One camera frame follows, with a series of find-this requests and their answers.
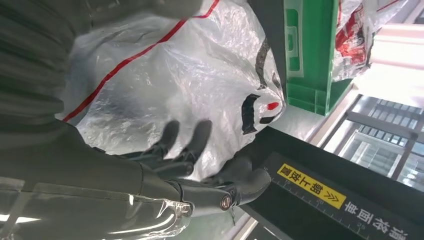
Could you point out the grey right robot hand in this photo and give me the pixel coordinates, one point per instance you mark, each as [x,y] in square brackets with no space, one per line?
[82,185]

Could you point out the black inbound machine housing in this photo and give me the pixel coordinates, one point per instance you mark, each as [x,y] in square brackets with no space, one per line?
[298,215]

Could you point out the white plastic package red print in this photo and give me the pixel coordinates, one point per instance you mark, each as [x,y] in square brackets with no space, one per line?
[351,36]

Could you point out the yellow warning label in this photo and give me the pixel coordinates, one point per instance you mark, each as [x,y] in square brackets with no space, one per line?
[308,184]

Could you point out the green plastic crate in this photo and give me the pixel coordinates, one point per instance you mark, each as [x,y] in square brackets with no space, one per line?
[314,49]

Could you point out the pale metal frame rail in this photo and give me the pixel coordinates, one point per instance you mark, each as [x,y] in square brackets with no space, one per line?
[331,119]

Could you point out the dark window frame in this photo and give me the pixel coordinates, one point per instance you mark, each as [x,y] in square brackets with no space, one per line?
[381,121]

